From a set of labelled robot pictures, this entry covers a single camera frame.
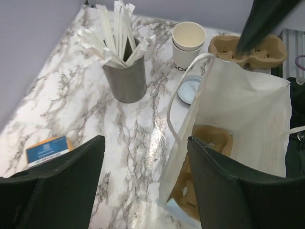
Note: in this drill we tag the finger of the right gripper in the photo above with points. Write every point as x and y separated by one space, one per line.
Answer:
264 17

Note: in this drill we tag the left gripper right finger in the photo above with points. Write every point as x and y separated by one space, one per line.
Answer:
231 195

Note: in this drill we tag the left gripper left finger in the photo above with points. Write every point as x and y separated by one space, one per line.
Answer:
58 194

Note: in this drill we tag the white paper bag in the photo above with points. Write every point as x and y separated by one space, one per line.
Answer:
240 114

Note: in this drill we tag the brown cardboard cup carrier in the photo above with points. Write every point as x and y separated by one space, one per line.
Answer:
270 53

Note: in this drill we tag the small blue orange box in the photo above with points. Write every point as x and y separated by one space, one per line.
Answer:
47 150

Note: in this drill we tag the grey straw holder cup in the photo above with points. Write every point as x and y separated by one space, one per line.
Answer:
128 84

